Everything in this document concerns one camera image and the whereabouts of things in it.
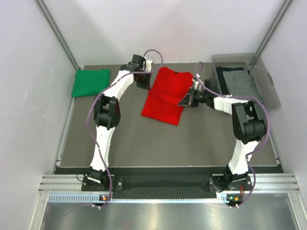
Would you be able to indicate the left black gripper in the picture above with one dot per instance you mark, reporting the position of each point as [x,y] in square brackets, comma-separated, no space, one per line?
[145,85]

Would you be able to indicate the clear plastic bin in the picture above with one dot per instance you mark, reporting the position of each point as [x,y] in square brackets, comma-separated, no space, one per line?
[263,80]

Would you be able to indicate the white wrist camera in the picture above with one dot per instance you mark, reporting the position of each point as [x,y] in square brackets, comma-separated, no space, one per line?
[196,83]
[148,65]

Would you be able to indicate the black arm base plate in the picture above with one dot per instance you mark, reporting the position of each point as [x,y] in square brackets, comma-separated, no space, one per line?
[204,182]

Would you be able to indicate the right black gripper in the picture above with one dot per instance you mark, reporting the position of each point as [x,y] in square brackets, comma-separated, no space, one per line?
[187,101]

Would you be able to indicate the left corner aluminium post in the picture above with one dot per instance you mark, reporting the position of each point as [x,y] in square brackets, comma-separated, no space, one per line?
[56,31]

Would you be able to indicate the slotted grey cable duct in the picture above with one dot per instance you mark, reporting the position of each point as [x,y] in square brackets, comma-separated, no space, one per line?
[99,199]

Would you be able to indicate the grey t shirt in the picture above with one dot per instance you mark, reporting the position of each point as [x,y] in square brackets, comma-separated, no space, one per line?
[240,83]

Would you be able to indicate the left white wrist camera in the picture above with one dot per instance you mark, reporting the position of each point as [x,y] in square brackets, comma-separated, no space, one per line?
[148,65]

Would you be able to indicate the folded green t shirt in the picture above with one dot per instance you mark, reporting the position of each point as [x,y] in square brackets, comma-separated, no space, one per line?
[90,82]

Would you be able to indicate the right corner aluminium post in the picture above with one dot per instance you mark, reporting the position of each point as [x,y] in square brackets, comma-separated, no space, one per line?
[269,34]

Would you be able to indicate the corner aluminium post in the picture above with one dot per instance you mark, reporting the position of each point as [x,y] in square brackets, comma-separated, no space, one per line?
[269,34]
[56,31]

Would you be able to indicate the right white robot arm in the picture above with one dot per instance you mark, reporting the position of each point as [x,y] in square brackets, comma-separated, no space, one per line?
[249,126]

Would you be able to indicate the red t shirt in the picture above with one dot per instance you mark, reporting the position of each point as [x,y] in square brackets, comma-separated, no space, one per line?
[169,88]

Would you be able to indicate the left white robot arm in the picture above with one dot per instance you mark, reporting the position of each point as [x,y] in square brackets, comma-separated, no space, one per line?
[107,116]

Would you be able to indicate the black t shirt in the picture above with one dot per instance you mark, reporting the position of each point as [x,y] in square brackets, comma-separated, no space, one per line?
[219,72]

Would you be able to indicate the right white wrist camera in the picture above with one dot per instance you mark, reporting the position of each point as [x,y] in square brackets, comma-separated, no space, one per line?
[196,83]

